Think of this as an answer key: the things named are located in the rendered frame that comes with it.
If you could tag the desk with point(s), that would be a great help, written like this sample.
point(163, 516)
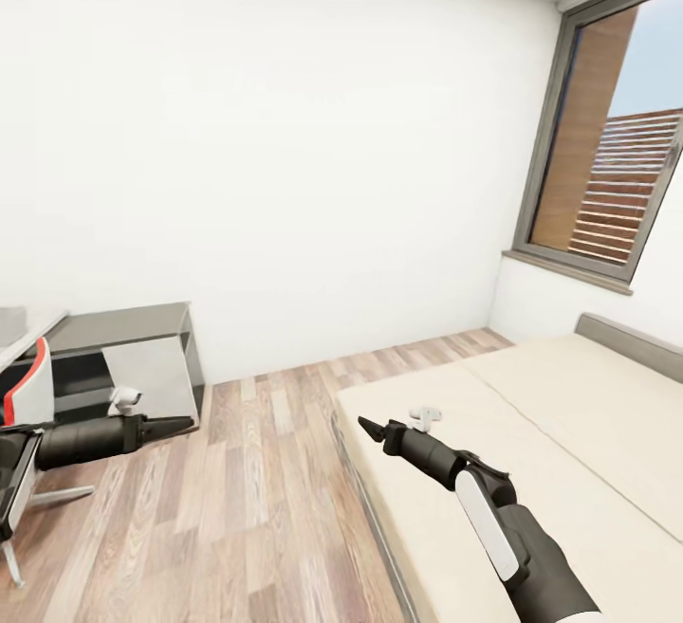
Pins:
point(151, 349)

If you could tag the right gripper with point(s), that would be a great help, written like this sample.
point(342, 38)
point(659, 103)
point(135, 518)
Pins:
point(412, 445)

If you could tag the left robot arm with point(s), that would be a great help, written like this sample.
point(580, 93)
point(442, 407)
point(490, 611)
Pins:
point(26, 451)

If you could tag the fixed window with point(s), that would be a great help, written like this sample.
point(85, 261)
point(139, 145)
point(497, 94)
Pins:
point(608, 141)

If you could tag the swivel chair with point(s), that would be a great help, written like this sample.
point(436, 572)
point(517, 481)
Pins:
point(32, 401)

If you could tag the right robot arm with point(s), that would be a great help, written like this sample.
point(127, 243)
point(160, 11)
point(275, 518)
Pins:
point(529, 562)

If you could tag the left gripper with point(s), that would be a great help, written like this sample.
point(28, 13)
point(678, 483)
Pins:
point(121, 434)

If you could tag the bed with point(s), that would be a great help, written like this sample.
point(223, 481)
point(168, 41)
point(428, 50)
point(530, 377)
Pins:
point(589, 427)

